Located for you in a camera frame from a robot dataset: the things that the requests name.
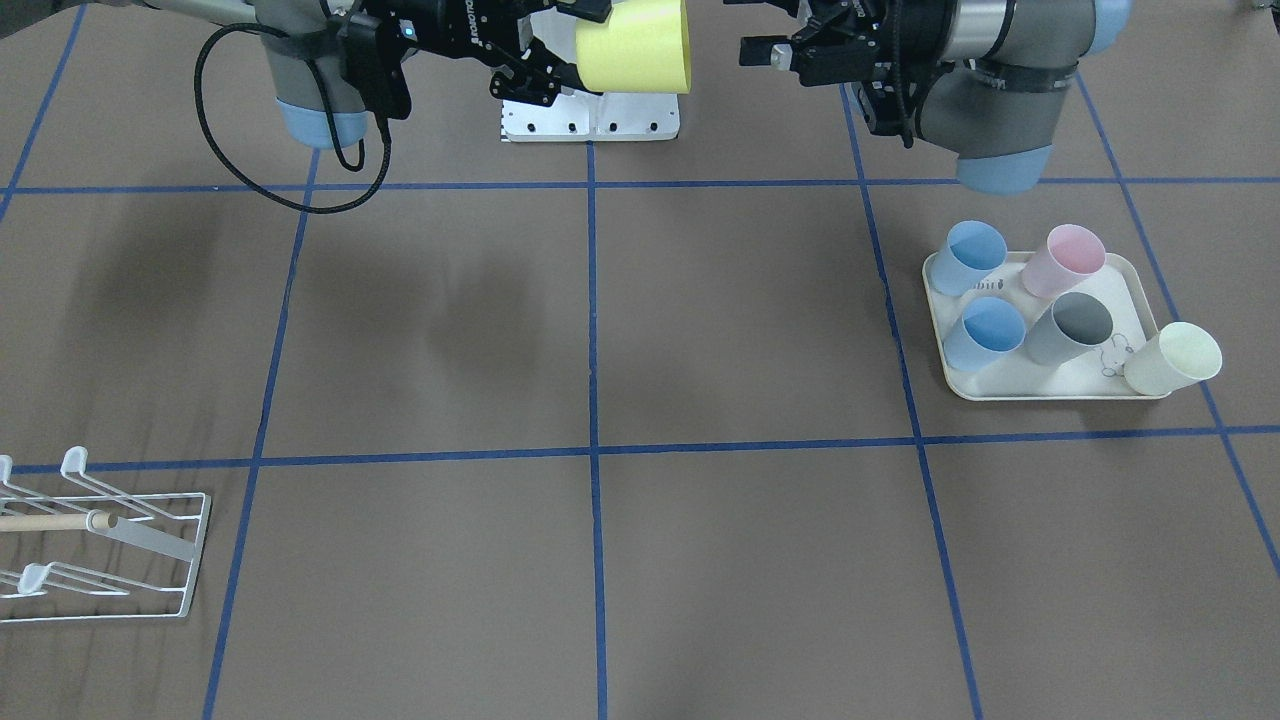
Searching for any grey plastic cup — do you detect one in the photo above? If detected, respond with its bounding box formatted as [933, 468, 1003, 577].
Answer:
[1024, 292, 1114, 366]

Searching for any white wire cup rack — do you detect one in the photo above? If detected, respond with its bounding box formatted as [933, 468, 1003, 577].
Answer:
[1, 447, 212, 626]

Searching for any cream plastic tray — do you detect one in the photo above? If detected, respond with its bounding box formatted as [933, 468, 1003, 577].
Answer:
[922, 249, 1172, 402]

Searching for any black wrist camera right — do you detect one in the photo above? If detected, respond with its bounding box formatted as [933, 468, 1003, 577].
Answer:
[337, 12, 412, 120]

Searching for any cream plastic cup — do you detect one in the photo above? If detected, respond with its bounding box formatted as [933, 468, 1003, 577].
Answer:
[1123, 322, 1224, 396]

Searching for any pink plastic cup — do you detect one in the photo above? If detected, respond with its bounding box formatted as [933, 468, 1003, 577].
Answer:
[1020, 224, 1106, 299]

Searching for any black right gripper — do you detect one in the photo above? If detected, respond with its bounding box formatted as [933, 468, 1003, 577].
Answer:
[390, 0, 612, 108]

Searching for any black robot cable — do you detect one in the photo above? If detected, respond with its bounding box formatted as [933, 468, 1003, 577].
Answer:
[195, 22, 393, 214]

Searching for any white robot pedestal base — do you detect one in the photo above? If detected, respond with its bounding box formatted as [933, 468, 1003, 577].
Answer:
[500, 92, 681, 143]

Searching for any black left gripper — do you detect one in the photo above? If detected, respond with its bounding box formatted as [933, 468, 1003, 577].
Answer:
[723, 0, 904, 91]

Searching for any blue plastic cup front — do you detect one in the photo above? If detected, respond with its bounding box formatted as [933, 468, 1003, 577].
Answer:
[942, 296, 1027, 372]

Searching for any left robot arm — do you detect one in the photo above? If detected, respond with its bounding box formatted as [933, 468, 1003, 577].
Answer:
[739, 1, 1132, 196]

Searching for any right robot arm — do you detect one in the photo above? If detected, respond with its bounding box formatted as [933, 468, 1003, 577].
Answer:
[155, 1, 612, 149]

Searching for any yellow plastic cup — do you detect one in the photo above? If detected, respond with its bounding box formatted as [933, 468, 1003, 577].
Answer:
[573, 1, 692, 94]

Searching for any blue plastic cup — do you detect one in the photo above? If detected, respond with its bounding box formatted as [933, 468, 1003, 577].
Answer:
[942, 296, 1027, 372]
[925, 220, 1009, 297]

